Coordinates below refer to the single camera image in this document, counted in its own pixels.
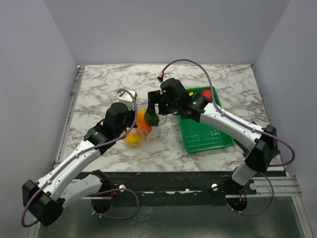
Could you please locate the purple cable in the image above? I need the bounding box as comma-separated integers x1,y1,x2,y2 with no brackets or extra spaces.
157,59,296,216
21,88,140,228

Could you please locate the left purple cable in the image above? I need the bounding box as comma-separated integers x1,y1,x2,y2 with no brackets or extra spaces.
21,88,140,228

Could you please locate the red apple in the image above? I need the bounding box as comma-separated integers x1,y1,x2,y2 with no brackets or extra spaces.
201,89,213,100

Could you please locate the aluminium frame rail right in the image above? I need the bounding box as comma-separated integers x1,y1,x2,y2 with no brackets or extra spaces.
225,177,302,198

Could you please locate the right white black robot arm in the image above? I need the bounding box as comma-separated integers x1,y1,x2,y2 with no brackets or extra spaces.
145,78,278,194

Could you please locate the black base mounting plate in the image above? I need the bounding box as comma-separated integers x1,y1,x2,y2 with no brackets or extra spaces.
74,170,258,206

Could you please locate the aluminium frame rail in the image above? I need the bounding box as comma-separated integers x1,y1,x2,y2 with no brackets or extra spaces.
225,177,302,198
53,65,85,167

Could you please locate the yellow lemon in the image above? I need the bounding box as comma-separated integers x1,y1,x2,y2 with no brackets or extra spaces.
126,133,143,147

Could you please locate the aluminium frame rail left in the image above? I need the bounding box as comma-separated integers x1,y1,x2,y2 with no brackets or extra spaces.
53,65,85,167

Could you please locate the orange fruit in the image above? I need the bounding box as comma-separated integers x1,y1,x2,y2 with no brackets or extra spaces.
137,110,152,133

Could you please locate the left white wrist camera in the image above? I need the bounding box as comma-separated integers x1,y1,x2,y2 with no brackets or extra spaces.
118,91,135,111

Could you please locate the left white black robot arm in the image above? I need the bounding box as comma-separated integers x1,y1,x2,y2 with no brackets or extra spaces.
21,100,138,228

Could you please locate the clear zip bag teal zipper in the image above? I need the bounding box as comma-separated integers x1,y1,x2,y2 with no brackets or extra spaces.
124,105,167,148

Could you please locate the black digital scale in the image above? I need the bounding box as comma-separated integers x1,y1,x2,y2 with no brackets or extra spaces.
234,122,262,157

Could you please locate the dark green avocado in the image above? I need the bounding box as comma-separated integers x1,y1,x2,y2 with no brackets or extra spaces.
144,112,159,126

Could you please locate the green plastic tray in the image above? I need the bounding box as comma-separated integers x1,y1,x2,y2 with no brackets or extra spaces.
177,86,235,154

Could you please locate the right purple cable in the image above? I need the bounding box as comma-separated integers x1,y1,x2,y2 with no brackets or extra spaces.
157,59,296,216

